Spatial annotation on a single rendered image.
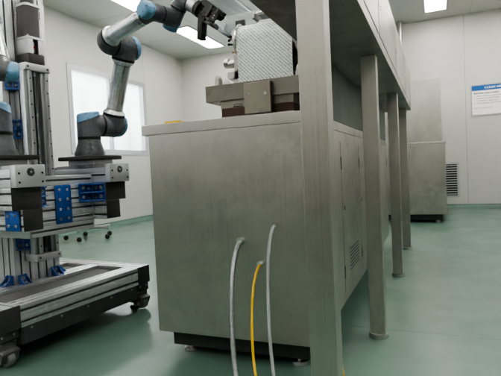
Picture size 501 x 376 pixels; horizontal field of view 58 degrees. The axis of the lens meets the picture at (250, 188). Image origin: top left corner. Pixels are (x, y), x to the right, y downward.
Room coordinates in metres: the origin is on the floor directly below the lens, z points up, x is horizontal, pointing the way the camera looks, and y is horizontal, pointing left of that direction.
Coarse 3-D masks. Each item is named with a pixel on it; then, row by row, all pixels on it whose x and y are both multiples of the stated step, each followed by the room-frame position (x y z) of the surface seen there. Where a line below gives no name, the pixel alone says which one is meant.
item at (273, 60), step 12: (252, 48) 1.83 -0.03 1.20; (264, 48) 1.81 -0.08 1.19; (276, 48) 1.79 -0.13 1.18; (288, 48) 1.78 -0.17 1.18; (240, 60) 1.85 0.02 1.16; (252, 60) 1.83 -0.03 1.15; (264, 60) 1.81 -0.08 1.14; (276, 60) 1.79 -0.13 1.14; (288, 60) 1.78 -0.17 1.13; (240, 72) 1.86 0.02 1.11; (252, 72) 1.83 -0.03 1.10; (264, 72) 1.82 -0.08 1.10; (276, 72) 1.80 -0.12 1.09; (288, 72) 1.78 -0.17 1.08
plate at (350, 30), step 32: (256, 0) 1.16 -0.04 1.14; (288, 0) 1.17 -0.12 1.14; (352, 0) 1.19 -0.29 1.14; (384, 0) 1.84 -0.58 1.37; (288, 32) 1.44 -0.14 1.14; (352, 32) 1.47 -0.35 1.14; (384, 32) 1.80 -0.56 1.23; (352, 64) 1.94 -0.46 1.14; (384, 64) 1.97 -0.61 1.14; (384, 96) 2.91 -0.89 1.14
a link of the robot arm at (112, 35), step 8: (144, 0) 1.93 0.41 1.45; (136, 8) 1.95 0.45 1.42; (144, 8) 1.92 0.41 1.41; (152, 8) 1.93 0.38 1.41; (160, 8) 1.97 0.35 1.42; (128, 16) 2.03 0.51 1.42; (136, 16) 1.99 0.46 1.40; (144, 16) 1.93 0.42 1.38; (152, 16) 1.95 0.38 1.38; (160, 16) 1.98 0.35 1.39; (120, 24) 2.06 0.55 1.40; (128, 24) 2.03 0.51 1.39; (136, 24) 2.01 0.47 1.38; (144, 24) 2.01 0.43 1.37; (104, 32) 2.14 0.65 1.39; (112, 32) 2.11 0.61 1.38; (120, 32) 2.08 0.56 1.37; (128, 32) 2.07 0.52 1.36; (104, 40) 2.15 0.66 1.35; (112, 40) 2.15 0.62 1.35; (120, 40) 2.16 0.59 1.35; (104, 48) 2.20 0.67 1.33; (112, 48) 2.21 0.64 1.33
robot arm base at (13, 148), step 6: (0, 132) 1.84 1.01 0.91; (6, 132) 1.86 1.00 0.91; (12, 132) 1.90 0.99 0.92; (0, 138) 1.84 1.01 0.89; (6, 138) 1.86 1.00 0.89; (12, 138) 1.89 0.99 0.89; (0, 144) 1.83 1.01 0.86; (6, 144) 1.85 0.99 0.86; (12, 144) 1.88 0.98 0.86; (0, 150) 1.83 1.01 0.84; (6, 150) 1.84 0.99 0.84; (12, 150) 1.86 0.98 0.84; (18, 150) 1.91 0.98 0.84
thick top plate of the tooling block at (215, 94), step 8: (256, 80) 1.62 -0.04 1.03; (264, 80) 1.61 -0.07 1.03; (272, 80) 1.59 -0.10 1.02; (280, 80) 1.58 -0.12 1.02; (288, 80) 1.57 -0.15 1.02; (296, 80) 1.56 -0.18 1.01; (208, 88) 1.69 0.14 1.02; (216, 88) 1.68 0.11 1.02; (224, 88) 1.67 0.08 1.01; (232, 88) 1.65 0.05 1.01; (240, 88) 1.64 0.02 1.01; (272, 88) 1.59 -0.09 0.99; (280, 88) 1.58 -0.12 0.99; (288, 88) 1.57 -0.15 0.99; (296, 88) 1.56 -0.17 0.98; (208, 96) 1.69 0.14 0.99; (216, 96) 1.68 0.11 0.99; (224, 96) 1.67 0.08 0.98; (232, 96) 1.66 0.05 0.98; (240, 96) 1.64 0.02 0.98; (216, 104) 1.76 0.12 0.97
